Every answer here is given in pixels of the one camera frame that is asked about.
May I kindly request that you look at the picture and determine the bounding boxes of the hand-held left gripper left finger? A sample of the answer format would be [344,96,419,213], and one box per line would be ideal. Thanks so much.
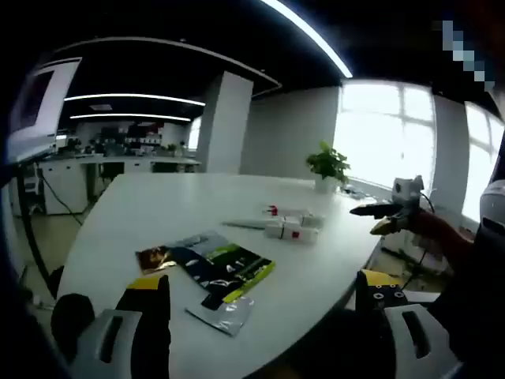
[70,274,173,379]

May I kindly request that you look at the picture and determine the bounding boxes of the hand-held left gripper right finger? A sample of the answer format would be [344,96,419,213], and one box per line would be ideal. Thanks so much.
[354,269,463,379]

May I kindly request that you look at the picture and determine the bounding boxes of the plain white skincare bottle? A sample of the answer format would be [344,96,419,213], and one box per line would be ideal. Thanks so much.
[279,212,327,229]

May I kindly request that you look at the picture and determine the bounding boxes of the gold skincare sachet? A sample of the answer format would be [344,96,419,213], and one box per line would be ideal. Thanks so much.
[135,244,179,276]

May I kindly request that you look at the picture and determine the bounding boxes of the silver skincare sachet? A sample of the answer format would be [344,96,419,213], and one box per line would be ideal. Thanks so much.
[184,294,256,338]

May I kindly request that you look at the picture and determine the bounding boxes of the green black skincare sachet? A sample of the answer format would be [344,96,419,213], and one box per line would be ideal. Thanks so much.
[165,230,276,305]

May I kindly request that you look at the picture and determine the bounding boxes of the person's right hand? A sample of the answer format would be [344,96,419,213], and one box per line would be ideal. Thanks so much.
[408,209,458,264]

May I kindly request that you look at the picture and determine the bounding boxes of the large window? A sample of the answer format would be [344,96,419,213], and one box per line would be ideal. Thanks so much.
[461,100,505,228]
[334,80,438,191]

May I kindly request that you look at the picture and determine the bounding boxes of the potted green plant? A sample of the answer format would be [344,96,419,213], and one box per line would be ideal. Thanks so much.
[305,141,351,194]

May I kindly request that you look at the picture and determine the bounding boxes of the black office chair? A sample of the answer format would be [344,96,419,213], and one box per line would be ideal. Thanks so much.
[46,265,96,366]

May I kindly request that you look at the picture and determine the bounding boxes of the white chest-worn device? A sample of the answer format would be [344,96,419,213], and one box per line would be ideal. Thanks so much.
[478,184,505,240]

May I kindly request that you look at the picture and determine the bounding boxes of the black curved stand pole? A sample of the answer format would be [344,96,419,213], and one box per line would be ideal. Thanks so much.
[15,161,58,301]

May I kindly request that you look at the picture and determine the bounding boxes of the white counter cabinets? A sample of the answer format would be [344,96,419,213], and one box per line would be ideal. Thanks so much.
[37,152,203,216]

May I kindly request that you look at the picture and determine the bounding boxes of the long ceiling light strip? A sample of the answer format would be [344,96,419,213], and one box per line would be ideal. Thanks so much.
[260,0,354,79]

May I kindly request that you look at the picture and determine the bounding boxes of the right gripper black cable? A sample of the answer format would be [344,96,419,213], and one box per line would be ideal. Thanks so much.
[408,189,437,291]

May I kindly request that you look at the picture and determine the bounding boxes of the black floor cable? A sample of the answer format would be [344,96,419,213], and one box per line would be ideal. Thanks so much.
[38,169,84,227]

